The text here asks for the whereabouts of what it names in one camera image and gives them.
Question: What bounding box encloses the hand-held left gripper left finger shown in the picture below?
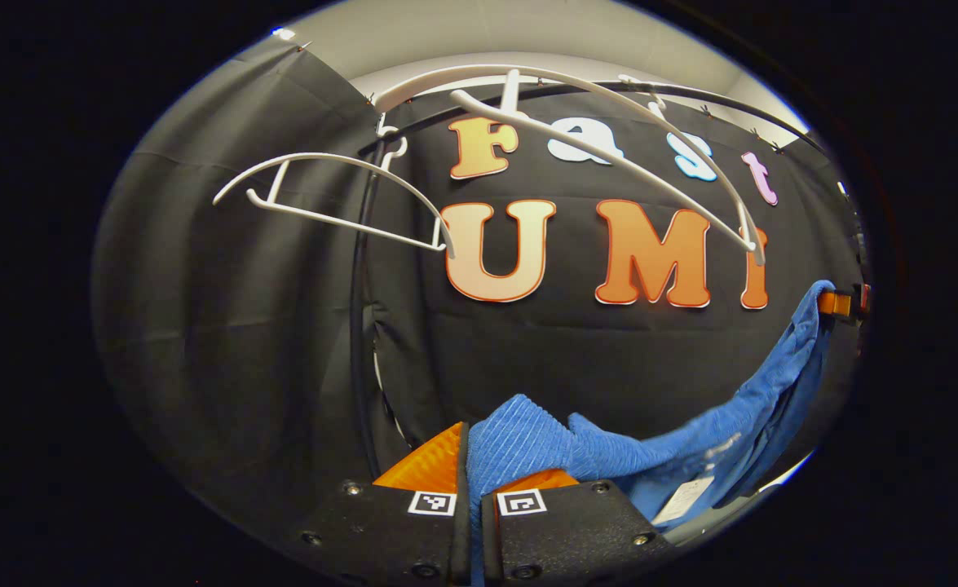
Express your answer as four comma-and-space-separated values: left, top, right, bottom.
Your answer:
295, 421, 473, 584

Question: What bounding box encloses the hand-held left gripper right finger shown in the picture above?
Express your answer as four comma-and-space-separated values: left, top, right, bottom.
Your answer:
479, 469, 675, 584

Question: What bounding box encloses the blue corduroy jacket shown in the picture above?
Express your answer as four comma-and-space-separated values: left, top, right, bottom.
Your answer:
466, 280, 837, 587

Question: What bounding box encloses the black clothes rack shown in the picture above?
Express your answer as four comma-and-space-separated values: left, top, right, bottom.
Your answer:
351, 79, 826, 482

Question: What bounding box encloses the white plastic hanger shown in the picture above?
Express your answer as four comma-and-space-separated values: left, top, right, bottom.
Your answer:
373, 64, 766, 266
212, 135, 457, 260

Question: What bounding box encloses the white paper garment tag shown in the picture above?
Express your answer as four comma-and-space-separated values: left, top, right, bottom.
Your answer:
651, 477, 716, 525

